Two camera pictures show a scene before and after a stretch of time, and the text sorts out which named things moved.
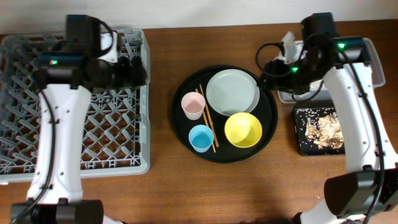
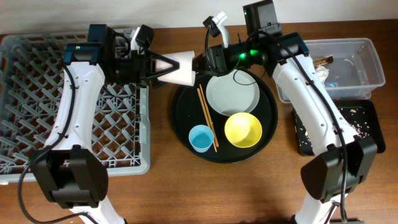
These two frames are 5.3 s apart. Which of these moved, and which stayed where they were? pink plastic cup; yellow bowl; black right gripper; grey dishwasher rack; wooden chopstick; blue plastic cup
Moved: black right gripper; pink plastic cup
Stayed: grey dishwasher rack; wooden chopstick; blue plastic cup; yellow bowl
